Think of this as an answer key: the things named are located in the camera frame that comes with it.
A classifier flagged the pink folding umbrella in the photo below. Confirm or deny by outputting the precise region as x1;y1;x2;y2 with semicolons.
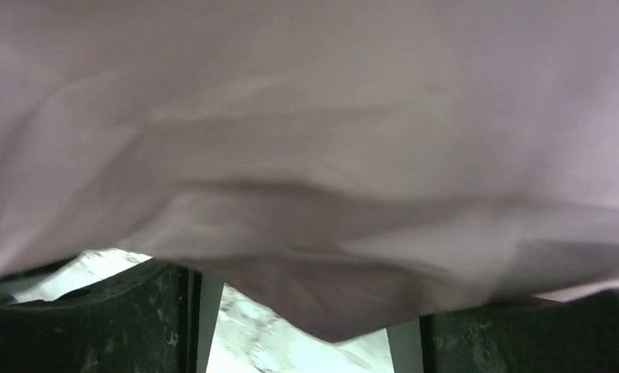
0;1;619;342

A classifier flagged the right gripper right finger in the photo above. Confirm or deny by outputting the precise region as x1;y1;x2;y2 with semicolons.
386;288;619;373

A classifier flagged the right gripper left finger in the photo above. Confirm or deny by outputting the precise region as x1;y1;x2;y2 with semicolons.
0;260;223;373

